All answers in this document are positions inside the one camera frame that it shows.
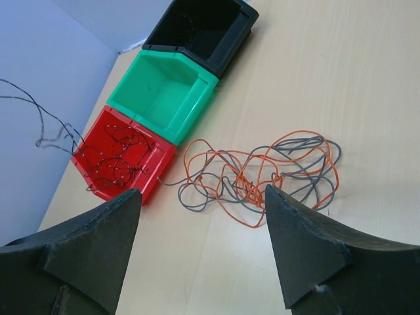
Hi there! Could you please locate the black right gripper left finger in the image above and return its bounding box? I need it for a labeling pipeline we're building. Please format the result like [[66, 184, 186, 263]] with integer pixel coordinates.
[[1, 188, 142, 314]]

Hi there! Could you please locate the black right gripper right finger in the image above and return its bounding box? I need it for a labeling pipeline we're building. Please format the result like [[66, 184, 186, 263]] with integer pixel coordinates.
[[265, 185, 419, 314]]

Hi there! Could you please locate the grey cable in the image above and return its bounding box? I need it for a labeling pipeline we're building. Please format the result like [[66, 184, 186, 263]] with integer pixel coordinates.
[[156, 136, 342, 213]]

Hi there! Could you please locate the orange cable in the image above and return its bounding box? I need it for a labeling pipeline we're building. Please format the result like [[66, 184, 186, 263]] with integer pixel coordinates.
[[183, 130, 339, 229]]

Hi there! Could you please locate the red plastic bin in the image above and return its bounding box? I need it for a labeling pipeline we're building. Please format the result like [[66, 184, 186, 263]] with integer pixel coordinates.
[[72, 105, 176, 204]]

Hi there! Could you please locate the green plastic bin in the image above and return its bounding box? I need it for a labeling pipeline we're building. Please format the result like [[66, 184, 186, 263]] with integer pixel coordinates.
[[107, 50, 219, 146]]

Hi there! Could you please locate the black plastic bin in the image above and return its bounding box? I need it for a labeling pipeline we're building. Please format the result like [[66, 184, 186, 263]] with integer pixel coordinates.
[[142, 0, 259, 78]]

